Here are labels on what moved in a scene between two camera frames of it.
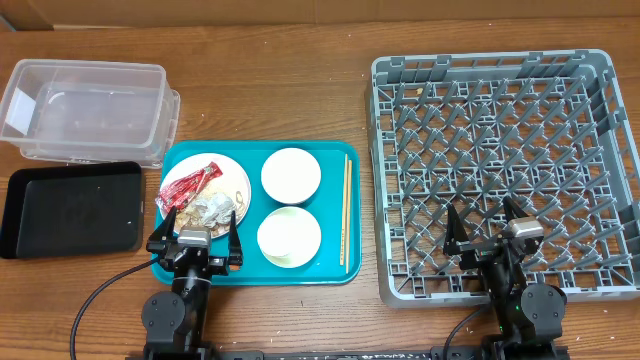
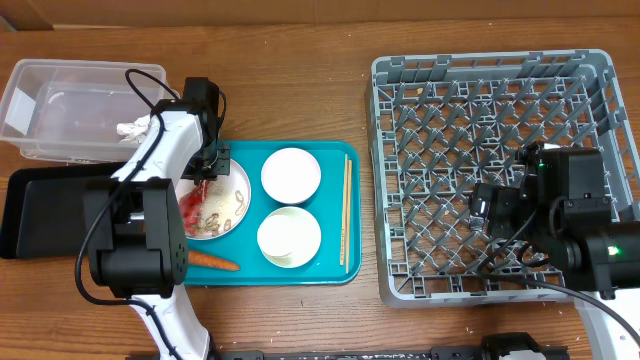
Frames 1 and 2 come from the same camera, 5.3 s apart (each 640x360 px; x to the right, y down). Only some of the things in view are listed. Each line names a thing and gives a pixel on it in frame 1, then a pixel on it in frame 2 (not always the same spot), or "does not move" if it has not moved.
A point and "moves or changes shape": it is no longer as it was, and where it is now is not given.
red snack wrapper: (182, 191) moves or changes shape
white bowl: (289, 237) does not move
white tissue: (215, 210) -> (134, 132)
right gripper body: (478, 256) -> (509, 215)
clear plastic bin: (91, 112) does not move
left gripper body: (213, 266) -> (209, 161)
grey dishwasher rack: (557, 131) does not move
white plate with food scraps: (216, 199) does not move
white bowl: (291, 175) does not move
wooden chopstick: (342, 243) does not move
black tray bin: (73, 210) does not move
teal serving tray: (336, 206) does not move
